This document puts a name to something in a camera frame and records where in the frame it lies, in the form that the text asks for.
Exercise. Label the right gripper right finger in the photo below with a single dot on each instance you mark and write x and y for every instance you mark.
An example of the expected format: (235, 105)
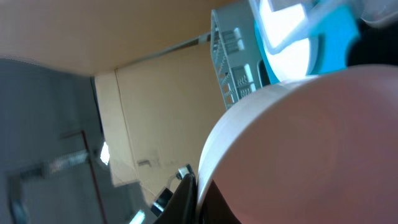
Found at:
(215, 210)

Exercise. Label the large white plate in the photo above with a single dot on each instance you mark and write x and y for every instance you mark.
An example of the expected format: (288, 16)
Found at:
(297, 60)

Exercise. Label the grey dishwasher rack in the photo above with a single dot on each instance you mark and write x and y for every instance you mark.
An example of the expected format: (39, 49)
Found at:
(235, 54)

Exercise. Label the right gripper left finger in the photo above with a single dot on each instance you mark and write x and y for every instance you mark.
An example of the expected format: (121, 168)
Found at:
(177, 207)

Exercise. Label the pink small bowl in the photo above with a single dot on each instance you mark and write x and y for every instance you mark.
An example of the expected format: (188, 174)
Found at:
(322, 150)

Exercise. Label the clear plastic bin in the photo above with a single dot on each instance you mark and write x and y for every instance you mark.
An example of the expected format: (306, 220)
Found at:
(376, 13)

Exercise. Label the teal plastic tray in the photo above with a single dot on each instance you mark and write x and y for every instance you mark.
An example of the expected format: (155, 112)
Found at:
(335, 35)

